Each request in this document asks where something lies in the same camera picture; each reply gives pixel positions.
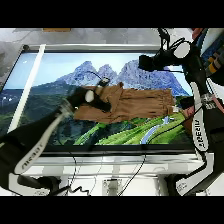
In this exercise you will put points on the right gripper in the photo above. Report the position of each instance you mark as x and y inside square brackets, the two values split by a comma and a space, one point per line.
[146, 63]

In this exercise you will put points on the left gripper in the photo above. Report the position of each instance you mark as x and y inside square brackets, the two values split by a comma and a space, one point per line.
[102, 105]

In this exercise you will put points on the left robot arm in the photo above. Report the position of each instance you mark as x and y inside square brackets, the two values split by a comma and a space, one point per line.
[33, 140]

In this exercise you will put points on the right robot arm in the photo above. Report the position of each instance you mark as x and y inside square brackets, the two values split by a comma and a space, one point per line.
[202, 133]

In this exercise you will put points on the heap of clothes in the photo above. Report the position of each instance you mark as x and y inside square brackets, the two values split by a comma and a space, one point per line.
[213, 63]

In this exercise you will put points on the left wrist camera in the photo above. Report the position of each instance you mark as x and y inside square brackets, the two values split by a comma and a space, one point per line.
[104, 82]

